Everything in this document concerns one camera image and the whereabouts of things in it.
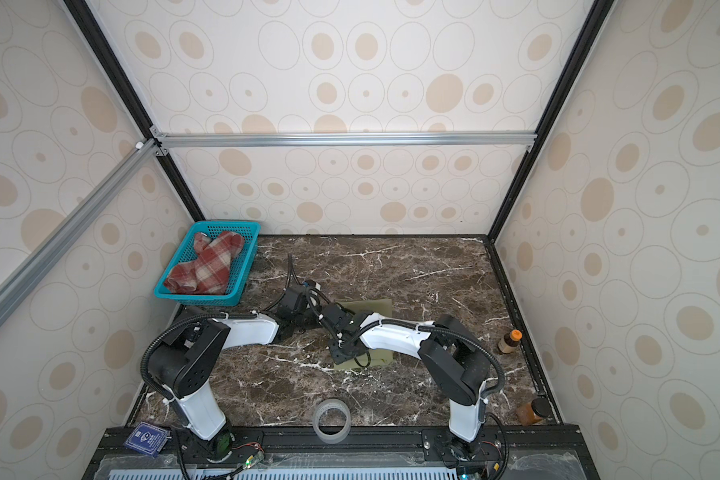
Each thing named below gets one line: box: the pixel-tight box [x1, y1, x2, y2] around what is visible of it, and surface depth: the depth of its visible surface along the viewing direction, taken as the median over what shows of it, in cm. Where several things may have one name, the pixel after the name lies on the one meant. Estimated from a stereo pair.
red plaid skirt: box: [164, 231, 244, 295], surface depth 102 cm
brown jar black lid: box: [516, 398, 551, 426], surface depth 74 cm
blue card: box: [124, 421, 170, 457], surface depth 74 cm
